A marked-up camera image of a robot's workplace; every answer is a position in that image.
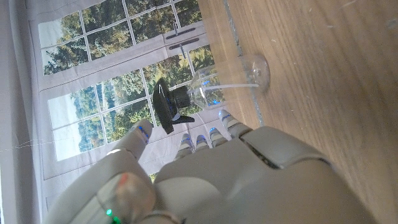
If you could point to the printed window backdrop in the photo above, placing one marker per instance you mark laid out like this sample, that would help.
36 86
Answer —
109 71

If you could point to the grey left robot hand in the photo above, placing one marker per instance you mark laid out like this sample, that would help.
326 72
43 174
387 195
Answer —
236 180

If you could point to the clear spray bottle black nozzle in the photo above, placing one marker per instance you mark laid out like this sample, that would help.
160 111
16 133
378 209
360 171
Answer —
166 104

